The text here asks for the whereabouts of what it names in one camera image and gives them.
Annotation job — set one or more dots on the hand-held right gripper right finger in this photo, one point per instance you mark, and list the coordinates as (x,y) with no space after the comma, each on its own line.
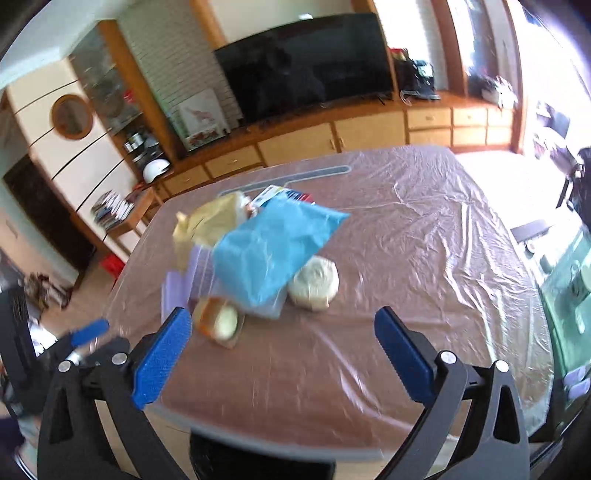
(402,360)

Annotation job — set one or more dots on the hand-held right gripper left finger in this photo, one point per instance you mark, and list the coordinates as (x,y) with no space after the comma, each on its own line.
(161,360)

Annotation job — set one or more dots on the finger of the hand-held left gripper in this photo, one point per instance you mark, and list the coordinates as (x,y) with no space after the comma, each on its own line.
(90,332)

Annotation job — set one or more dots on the yellow paper bag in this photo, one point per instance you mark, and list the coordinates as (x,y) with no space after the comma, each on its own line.
(207,226)

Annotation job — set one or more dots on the small printed cardboard box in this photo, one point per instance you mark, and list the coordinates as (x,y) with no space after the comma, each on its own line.
(270,193)

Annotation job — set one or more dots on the small wrapped bread packet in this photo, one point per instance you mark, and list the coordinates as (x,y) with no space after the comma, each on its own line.
(217,319)

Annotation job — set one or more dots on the red stool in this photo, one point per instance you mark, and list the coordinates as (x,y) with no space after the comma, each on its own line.
(113,266)

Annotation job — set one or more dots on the clear purple plastic bag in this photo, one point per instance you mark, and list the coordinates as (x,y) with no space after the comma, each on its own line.
(178,286)

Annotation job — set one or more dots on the white round bun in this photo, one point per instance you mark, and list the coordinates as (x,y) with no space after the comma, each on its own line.
(314,281)

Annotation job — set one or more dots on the clear plastic table cover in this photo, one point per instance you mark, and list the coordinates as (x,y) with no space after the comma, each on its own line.
(406,240)

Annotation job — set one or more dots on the stack of magazines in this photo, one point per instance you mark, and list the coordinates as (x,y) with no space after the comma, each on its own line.
(111,210)

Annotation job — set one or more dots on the wooden side table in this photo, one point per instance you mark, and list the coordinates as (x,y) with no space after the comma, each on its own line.
(138,207)

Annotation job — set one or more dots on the blue plastic bag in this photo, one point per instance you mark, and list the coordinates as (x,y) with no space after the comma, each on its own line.
(272,249)

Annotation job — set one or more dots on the white helmet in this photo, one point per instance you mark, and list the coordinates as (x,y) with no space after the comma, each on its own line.
(156,170)

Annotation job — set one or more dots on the long wooden cabinet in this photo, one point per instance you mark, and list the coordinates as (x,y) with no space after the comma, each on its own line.
(295,147)

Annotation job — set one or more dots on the framed picture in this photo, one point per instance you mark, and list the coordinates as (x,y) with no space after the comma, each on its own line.
(201,120)

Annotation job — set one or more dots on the black wooden chair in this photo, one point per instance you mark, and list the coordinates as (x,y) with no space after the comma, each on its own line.
(579,180)

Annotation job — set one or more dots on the black flat television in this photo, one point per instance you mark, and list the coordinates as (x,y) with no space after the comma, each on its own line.
(300,69)

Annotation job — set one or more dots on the round wooden wall plaque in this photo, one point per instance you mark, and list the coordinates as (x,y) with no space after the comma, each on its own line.
(71,116)

